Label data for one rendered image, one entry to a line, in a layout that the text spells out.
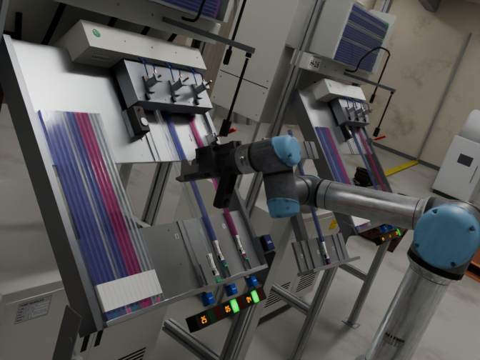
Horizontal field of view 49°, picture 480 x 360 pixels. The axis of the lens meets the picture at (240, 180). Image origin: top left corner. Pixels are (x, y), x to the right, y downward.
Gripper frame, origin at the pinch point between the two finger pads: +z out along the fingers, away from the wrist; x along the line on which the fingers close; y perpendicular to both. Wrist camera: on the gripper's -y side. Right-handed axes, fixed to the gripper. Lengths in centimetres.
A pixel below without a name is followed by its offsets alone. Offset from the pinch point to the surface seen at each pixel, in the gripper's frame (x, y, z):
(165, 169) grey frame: -32.8, 7.6, 34.3
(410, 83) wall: -991, 179, 186
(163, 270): 12.4, -22.2, 0.3
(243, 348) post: -59, -66, 32
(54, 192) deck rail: 37.6, 0.1, 4.9
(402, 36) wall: -985, 277, 184
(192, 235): -3.2, -15.3, 2.1
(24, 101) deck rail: 37.8, 21.8, 10.6
